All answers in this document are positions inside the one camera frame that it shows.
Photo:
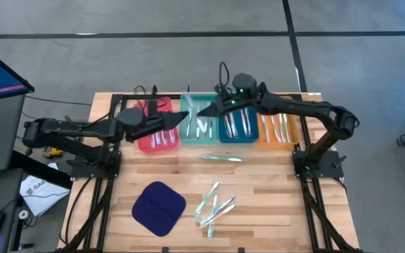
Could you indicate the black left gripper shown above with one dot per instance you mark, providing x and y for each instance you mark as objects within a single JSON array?
[{"x": 151, "y": 124}]

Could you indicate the white tape roll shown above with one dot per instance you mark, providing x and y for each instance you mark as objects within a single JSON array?
[{"x": 20, "y": 214}]

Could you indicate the purple folded cloth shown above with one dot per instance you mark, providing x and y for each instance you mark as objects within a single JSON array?
[{"x": 158, "y": 208}]

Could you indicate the orange plastic bin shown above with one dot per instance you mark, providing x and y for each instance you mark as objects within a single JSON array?
[{"x": 276, "y": 143}]

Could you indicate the white paper sheet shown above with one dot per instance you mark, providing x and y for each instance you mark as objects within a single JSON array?
[{"x": 40, "y": 196}]

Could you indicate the pink plastic bin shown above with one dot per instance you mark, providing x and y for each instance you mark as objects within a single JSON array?
[{"x": 142, "y": 145}]

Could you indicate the black side desk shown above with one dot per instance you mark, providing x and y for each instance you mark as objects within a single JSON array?
[{"x": 2, "y": 189}]

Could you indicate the teal plastic bin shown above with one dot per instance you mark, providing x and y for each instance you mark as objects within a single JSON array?
[{"x": 202, "y": 140}]

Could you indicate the yellow hand tool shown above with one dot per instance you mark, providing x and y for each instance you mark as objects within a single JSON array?
[{"x": 53, "y": 152}]

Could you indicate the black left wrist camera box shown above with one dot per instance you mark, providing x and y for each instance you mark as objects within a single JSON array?
[{"x": 152, "y": 107}]

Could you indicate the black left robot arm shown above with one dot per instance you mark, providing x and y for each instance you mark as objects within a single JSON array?
[{"x": 83, "y": 130}]

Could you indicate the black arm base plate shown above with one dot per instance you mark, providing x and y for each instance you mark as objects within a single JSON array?
[
  {"x": 83, "y": 170},
  {"x": 329, "y": 168}
]

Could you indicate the blue plastic bin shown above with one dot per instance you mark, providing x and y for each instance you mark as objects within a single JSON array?
[{"x": 237, "y": 140}]

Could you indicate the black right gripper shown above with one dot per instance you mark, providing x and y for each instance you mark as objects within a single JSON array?
[{"x": 230, "y": 103}]

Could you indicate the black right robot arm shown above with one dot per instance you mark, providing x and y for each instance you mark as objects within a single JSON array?
[{"x": 301, "y": 107}]

